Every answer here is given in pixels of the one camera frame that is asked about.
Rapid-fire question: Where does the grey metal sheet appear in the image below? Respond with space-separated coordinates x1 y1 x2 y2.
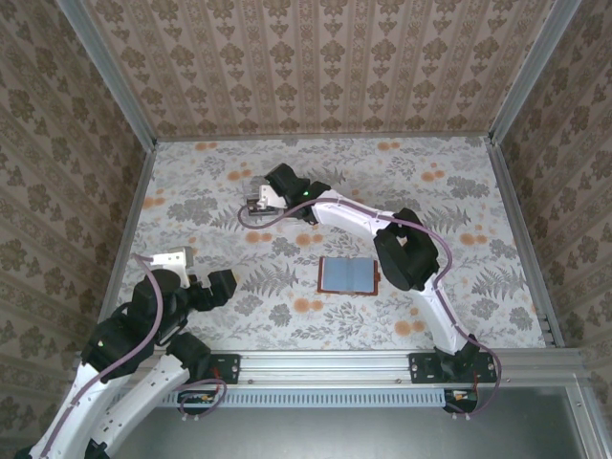
112 385 587 459

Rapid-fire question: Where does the grey slotted cable duct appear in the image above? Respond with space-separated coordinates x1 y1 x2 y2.
157 386 450 408

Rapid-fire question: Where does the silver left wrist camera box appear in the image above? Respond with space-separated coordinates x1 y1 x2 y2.
150 246 195 278

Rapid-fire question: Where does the aluminium rear rail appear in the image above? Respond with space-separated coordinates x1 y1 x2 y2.
155 135 490 143

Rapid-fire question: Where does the aluminium side rail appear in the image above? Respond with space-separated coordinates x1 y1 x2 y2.
485 137 565 349
98 141 158 331

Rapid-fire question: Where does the floral print tablecloth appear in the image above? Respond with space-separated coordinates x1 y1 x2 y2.
102 137 551 354

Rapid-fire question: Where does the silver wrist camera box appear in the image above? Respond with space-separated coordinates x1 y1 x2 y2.
150 246 195 278
245 184 288 217

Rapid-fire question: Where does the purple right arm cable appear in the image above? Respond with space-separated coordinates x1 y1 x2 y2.
237 198 499 423

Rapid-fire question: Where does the aluminium corner post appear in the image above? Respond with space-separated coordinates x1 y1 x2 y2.
55 0 159 147
487 0 582 144

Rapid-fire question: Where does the aluminium front extrusion rail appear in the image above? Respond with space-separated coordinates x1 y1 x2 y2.
71 347 592 387

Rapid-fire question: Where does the brown leather card wallet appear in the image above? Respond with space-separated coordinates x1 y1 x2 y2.
317 256 383 296

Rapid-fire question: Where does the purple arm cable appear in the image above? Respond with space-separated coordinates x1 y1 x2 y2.
42 254 164 455
237 198 499 423

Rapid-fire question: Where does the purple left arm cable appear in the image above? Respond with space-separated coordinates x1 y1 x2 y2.
42 254 164 455

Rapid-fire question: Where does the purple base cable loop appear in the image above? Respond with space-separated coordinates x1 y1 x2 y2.
178 380 227 423

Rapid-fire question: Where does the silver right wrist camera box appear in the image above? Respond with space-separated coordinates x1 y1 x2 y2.
245 184 288 217

